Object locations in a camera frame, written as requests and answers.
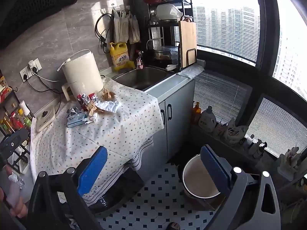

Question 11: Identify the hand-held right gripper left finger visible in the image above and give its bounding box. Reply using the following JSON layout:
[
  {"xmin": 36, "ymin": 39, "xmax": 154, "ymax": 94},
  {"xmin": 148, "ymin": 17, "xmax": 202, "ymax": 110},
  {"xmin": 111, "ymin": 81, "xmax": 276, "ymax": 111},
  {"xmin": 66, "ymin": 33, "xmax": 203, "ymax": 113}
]
[{"xmin": 27, "ymin": 146, "xmax": 108, "ymax": 230}]

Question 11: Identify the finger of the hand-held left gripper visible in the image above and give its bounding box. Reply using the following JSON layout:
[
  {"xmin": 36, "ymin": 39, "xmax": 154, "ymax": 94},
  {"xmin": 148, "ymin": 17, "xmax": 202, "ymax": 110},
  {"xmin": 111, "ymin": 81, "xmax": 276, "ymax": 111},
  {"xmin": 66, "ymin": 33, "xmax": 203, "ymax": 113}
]
[{"xmin": 0, "ymin": 128, "xmax": 29, "ymax": 170}]

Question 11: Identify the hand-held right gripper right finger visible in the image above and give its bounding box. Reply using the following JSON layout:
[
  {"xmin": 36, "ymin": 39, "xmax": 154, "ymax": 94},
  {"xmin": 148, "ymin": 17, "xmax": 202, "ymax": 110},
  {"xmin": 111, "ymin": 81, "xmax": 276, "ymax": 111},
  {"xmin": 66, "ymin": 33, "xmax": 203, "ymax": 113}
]
[{"xmin": 200, "ymin": 144, "xmax": 281, "ymax": 230}]

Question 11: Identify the round white-rimmed trash bin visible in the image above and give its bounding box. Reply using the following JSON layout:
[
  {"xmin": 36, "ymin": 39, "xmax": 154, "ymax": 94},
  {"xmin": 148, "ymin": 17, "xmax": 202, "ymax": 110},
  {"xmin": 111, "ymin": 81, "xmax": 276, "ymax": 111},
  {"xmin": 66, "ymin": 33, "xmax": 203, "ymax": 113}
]
[{"xmin": 182, "ymin": 154, "xmax": 227, "ymax": 212}]

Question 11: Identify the red and silver snack wrapper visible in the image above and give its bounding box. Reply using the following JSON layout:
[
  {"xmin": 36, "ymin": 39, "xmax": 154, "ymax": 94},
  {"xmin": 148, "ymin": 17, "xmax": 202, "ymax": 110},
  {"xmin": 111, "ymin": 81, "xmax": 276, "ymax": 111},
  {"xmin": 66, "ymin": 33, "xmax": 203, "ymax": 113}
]
[{"xmin": 77, "ymin": 93, "xmax": 89, "ymax": 107}]

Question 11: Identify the person's left hand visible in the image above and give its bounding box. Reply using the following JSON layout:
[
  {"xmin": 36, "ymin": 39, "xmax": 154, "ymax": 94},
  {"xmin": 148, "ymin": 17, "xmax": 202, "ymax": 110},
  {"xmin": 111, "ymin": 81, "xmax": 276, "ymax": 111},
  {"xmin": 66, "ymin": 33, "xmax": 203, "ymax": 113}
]
[{"xmin": 0, "ymin": 166, "xmax": 27, "ymax": 218}]

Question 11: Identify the spice rack with bottles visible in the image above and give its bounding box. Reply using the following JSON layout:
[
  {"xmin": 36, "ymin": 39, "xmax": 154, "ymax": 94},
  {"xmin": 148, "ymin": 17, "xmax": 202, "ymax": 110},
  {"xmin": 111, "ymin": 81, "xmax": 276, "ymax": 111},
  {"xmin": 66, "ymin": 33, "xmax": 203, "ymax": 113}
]
[{"xmin": 0, "ymin": 69, "xmax": 34, "ymax": 139}]

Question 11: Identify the floral tablecloth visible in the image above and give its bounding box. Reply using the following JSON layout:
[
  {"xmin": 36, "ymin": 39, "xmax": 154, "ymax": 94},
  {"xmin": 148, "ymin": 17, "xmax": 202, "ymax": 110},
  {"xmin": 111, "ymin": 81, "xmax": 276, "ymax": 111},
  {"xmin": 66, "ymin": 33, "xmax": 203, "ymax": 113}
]
[{"xmin": 30, "ymin": 77, "xmax": 165, "ymax": 206}]

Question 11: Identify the white paper roll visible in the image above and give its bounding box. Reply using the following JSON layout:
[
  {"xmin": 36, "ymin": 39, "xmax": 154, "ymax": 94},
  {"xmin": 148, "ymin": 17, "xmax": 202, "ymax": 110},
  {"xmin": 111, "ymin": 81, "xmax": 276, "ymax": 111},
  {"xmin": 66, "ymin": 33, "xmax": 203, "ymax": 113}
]
[{"xmin": 19, "ymin": 100, "xmax": 31, "ymax": 116}]

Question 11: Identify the cream appliance control base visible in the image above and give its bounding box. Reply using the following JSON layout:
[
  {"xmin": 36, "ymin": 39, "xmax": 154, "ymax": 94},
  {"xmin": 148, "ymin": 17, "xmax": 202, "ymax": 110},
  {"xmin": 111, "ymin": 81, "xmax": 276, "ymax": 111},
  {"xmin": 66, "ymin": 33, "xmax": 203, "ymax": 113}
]
[{"xmin": 35, "ymin": 107, "xmax": 56, "ymax": 133}]

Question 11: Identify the white refill pouch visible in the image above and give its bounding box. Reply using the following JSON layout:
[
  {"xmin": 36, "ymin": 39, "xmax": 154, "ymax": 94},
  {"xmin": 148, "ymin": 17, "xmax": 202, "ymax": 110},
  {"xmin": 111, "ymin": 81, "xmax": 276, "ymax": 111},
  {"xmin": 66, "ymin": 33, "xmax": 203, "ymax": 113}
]
[{"xmin": 217, "ymin": 118, "xmax": 248, "ymax": 145}]

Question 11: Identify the small pump bottle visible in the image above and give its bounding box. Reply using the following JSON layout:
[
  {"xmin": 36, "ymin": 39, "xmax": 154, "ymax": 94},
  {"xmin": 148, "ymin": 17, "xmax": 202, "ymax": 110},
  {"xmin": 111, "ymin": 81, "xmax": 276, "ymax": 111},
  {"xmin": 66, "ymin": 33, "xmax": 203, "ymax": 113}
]
[
  {"xmin": 252, "ymin": 139, "xmax": 268, "ymax": 160},
  {"xmin": 245, "ymin": 134, "xmax": 255, "ymax": 151}
]

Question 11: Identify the white detergent jug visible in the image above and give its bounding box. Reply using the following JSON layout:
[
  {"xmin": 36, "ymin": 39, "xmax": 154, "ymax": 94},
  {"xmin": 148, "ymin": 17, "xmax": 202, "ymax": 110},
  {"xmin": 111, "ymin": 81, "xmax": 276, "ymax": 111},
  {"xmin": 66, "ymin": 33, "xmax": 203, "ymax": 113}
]
[{"xmin": 199, "ymin": 106, "xmax": 217, "ymax": 133}]

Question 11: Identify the blue and white carton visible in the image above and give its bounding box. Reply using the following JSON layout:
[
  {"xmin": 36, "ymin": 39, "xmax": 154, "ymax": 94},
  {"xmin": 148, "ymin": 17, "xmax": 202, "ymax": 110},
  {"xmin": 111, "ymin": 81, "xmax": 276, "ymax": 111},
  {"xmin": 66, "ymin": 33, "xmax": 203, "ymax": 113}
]
[{"xmin": 67, "ymin": 113, "xmax": 88, "ymax": 128}]

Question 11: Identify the crumpled white plastic wrap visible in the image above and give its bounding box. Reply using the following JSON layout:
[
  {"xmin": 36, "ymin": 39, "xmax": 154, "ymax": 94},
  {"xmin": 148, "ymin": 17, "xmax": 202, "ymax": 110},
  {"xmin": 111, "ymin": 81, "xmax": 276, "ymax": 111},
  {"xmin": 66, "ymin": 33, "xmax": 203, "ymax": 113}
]
[{"xmin": 84, "ymin": 111, "xmax": 99, "ymax": 124}]

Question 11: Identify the orange bottle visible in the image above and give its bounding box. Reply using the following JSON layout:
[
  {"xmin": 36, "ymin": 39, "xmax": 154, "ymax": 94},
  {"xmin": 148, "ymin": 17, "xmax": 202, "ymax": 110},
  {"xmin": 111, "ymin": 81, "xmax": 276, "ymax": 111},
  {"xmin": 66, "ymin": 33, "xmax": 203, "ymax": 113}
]
[{"xmin": 191, "ymin": 102, "xmax": 202, "ymax": 125}]

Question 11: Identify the silver foil pouch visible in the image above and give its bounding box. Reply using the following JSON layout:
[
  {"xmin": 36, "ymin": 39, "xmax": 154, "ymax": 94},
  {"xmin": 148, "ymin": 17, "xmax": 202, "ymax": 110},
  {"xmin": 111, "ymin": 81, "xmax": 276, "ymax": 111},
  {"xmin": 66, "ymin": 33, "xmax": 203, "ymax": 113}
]
[{"xmin": 66, "ymin": 107, "xmax": 82, "ymax": 120}]

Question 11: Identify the torn brown paper piece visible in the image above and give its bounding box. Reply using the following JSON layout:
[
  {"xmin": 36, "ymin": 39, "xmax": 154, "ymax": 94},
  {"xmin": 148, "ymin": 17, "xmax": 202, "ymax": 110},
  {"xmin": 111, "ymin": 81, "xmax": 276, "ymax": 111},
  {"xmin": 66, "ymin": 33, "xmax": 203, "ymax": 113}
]
[{"xmin": 85, "ymin": 102, "xmax": 101, "ymax": 114}]

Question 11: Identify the grey kitchen cabinet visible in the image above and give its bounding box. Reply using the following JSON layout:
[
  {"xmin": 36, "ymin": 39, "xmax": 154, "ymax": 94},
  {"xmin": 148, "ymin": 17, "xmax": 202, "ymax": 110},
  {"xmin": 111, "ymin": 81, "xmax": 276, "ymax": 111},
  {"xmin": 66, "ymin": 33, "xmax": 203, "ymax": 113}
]
[{"xmin": 144, "ymin": 73, "xmax": 196, "ymax": 185}]

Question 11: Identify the crumpled white paper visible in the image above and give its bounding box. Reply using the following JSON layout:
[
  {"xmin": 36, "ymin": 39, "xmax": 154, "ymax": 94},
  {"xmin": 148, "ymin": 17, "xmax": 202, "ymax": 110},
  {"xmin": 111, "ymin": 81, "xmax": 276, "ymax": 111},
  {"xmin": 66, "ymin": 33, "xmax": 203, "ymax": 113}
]
[{"xmin": 96, "ymin": 100, "xmax": 120, "ymax": 113}]

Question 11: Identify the window blind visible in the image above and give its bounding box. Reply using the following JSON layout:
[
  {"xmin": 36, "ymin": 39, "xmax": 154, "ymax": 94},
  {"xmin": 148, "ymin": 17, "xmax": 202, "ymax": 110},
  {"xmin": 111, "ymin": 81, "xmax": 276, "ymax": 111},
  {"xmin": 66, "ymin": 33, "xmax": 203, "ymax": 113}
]
[
  {"xmin": 247, "ymin": 98, "xmax": 307, "ymax": 159},
  {"xmin": 193, "ymin": 72, "xmax": 247, "ymax": 125}
]

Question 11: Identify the white knife holder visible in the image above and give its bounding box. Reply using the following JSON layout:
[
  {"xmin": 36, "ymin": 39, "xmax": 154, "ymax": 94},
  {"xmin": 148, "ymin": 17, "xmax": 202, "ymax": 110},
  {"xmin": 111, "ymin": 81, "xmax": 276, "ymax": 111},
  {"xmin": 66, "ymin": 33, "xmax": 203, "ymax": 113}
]
[{"xmin": 277, "ymin": 146, "xmax": 306, "ymax": 181}]

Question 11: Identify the crumpled brown paper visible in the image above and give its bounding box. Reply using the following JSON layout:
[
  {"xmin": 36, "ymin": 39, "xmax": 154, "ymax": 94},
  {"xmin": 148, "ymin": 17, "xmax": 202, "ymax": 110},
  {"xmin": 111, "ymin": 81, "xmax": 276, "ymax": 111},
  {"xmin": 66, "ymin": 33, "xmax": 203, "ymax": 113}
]
[{"xmin": 102, "ymin": 89, "xmax": 117, "ymax": 101}]

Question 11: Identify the cream air fryer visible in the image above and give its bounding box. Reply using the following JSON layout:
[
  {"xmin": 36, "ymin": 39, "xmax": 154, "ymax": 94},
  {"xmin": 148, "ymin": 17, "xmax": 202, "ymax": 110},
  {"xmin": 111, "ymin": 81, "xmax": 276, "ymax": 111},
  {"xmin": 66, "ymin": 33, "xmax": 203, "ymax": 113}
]
[{"xmin": 61, "ymin": 49, "xmax": 105, "ymax": 101}]

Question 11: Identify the white cloth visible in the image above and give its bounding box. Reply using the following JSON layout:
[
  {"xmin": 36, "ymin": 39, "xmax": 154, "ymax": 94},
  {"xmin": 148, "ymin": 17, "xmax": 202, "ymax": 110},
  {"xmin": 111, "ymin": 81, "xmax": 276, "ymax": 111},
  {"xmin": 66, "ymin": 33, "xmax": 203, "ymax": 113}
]
[{"xmin": 177, "ymin": 63, "xmax": 205, "ymax": 79}]

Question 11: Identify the steel sink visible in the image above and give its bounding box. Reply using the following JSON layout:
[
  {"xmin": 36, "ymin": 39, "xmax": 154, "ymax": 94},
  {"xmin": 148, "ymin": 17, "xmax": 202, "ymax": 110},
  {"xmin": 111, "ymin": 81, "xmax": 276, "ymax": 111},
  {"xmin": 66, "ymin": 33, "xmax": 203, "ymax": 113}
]
[{"xmin": 113, "ymin": 67, "xmax": 177, "ymax": 91}]

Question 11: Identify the yellow detergent bottle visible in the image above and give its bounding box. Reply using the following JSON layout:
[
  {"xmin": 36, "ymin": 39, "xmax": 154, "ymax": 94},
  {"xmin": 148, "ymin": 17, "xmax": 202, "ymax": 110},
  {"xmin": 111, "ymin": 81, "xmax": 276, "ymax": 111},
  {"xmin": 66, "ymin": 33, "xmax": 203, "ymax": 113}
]
[{"xmin": 110, "ymin": 42, "xmax": 136, "ymax": 72}]

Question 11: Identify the small pink bottle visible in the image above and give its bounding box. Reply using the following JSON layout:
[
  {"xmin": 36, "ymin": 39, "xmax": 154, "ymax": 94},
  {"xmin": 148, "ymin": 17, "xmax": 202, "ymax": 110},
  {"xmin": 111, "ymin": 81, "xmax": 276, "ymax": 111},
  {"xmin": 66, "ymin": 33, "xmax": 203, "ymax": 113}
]
[{"xmin": 135, "ymin": 50, "xmax": 144, "ymax": 69}]

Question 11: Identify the steel pot with lid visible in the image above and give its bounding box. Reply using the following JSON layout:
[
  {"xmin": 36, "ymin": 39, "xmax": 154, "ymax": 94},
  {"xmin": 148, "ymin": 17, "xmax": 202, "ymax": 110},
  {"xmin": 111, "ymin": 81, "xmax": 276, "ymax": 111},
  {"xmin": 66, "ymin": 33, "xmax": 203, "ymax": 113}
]
[{"xmin": 152, "ymin": 45, "xmax": 179, "ymax": 60}]

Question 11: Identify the wooden cutting board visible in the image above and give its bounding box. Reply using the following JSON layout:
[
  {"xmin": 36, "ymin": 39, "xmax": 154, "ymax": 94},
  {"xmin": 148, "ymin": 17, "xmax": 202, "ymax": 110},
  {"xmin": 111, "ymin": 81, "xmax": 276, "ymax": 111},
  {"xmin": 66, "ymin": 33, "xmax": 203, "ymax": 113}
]
[{"xmin": 178, "ymin": 20, "xmax": 197, "ymax": 68}]

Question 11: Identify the black range hood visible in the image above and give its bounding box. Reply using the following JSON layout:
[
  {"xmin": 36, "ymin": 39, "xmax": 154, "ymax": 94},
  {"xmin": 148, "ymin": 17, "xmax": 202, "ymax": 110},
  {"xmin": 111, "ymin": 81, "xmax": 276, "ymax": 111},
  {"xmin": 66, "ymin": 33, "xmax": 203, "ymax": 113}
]
[{"xmin": 0, "ymin": 0, "xmax": 89, "ymax": 51}]

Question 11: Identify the black dish rack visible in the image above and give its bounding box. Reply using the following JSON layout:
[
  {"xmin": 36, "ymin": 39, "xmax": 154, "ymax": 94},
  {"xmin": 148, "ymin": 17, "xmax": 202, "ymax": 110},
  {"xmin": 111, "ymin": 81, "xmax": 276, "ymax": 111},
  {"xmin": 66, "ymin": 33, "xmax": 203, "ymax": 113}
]
[{"xmin": 146, "ymin": 0, "xmax": 198, "ymax": 72}]

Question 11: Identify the black power cable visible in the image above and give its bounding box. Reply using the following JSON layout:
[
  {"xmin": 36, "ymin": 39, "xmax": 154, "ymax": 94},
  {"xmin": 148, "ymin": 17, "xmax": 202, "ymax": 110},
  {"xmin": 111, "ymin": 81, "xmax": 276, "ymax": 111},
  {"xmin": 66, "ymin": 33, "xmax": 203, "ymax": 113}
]
[{"xmin": 25, "ymin": 78, "xmax": 61, "ymax": 115}]

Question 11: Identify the white wall socket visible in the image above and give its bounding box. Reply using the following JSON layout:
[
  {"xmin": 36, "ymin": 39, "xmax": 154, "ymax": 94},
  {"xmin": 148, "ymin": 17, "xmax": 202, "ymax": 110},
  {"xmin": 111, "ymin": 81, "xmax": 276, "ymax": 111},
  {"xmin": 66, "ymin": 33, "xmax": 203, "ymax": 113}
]
[
  {"xmin": 20, "ymin": 67, "xmax": 31, "ymax": 81},
  {"xmin": 28, "ymin": 58, "xmax": 43, "ymax": 72}
]

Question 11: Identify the white power cable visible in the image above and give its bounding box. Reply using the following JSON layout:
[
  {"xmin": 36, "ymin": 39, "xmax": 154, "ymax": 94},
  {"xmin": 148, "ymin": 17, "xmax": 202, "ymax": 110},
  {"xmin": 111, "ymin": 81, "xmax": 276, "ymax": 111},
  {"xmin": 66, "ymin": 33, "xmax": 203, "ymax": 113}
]
[{"xmin": 35, "ymin": 71, "xmax": 64, "ymax": 82}]

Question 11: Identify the hanging black cable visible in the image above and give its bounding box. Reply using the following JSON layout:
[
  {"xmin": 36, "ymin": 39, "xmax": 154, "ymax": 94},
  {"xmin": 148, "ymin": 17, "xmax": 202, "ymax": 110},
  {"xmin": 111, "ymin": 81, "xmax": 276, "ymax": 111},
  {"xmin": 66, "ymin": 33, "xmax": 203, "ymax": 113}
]
[{"xmin": 95, "ymin": 13, "xmax": 113, "ymax": 53}]

